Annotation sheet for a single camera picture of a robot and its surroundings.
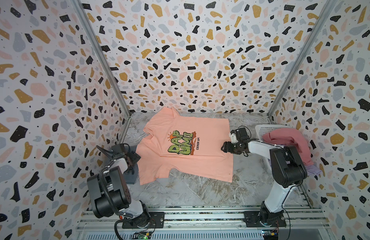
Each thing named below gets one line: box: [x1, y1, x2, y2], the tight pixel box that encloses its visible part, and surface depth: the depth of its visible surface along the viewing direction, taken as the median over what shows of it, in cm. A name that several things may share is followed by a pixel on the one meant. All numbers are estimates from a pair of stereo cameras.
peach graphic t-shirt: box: [136, 106, 234, 186], surface depth 100 cm
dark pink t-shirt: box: [262, 128, 313, 166], surface depth 87 cm
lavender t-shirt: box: [305, 164, 322, 176], surface depth 82 cm
